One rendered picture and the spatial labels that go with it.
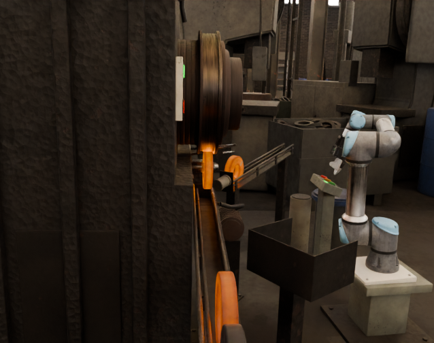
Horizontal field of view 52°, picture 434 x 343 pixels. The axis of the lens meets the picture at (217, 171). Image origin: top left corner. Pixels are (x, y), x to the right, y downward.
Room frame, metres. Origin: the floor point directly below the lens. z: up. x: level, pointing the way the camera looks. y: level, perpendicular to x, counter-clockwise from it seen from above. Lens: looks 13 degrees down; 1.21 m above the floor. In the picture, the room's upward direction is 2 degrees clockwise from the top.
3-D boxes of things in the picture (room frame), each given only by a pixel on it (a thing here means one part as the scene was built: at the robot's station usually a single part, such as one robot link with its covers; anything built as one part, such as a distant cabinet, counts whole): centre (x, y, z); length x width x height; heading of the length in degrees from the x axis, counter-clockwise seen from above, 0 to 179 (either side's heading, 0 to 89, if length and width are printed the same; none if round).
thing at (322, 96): (6.00, -1.47, 0.55); 1.10 x 0.53 x 1.10; 24
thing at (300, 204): (2.45, -0.48, 0.26); 0.12 x 0.12 x 0.52
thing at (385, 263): (1.97, -0.79, 0.37); 0.15 x 0.15 x 0.10
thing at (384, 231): (1.97, -0.78, 0.49); 0.13 x 0.12 x 0.14; 76
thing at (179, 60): (1.42, 0.12, 1.15); 0.26 x 0.02 x 0.18; 4
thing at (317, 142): (4.31, -1.05, 0.39); 1.03 x 0.83 x 0.77; 109
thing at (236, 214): (2.11, -0.07, 0.27); 0.22 x 0.13 x 0.53; 4
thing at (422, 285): (1.97, -0.79, 0.28); 0.32 x 0.32 x 0.04; 10
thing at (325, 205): (2.51, -0.64, 0.31); 0.24 x 0.16 x 0.62; 4
